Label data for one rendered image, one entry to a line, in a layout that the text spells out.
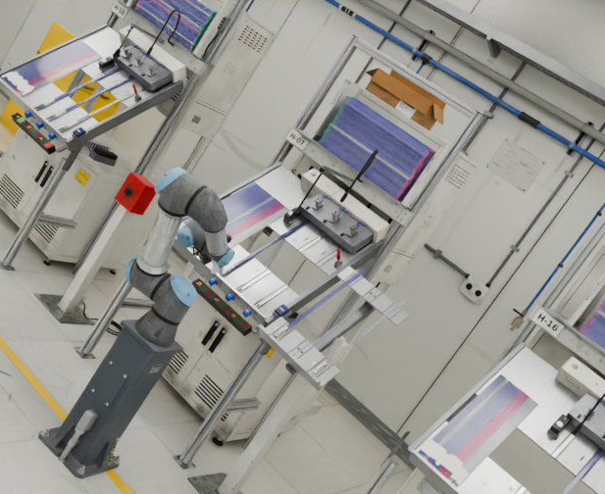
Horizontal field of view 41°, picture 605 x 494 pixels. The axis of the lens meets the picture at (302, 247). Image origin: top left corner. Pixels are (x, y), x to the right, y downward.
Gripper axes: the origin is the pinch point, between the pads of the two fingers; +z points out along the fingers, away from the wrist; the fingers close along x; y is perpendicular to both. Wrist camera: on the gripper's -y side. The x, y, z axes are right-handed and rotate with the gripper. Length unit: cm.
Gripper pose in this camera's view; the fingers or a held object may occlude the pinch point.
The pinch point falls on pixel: (212, 266)
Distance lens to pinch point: 334.3
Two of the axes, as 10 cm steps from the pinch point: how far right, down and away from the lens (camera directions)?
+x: 6.9, 5.6, -4.5
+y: -7.2, 4.6, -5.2
